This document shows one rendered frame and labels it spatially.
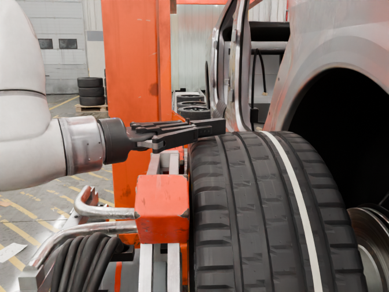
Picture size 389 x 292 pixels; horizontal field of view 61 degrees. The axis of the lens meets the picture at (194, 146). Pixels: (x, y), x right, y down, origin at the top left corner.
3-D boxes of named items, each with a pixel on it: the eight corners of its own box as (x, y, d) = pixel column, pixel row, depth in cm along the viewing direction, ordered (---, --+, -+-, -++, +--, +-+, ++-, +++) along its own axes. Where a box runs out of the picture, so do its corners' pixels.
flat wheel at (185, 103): (173, 117, 619) (173, 105, 613) (179, 112, 683) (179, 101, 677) (209, 118, 611) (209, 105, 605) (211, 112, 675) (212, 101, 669)
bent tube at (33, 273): (144, 287, 52) (141, 226, 49) (19, 291, 51) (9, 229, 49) (152, 231, 69) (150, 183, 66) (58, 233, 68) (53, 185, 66)
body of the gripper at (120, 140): (95, 156, 58) (146, 149, 62) (107, 172, 51) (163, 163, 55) (91, 115, 56) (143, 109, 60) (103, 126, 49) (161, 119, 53)
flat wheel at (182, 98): (207, 106, 761) (208, 96, 755) (179, 108, 744) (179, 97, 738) (199, 103, 822) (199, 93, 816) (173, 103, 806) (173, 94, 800)
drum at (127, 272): (183, 331, 69) (182, 272, 65) (79, 335, 68) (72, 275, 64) (182, 286, 82) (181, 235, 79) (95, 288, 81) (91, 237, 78)
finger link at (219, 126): (191, 121, 60) (193, 123, 60) (224, 118, 64) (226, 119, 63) (191, 138, 61) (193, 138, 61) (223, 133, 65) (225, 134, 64)
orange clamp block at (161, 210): (189, 243, 51) (190, 215, 44) (138, 245, 51) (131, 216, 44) (187, 204, 55) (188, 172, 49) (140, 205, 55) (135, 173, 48)
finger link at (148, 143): (124, 133, 54) (133, 142, 49) (154, 130, 56) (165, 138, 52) (124, 147, 55) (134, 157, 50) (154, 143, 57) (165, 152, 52)
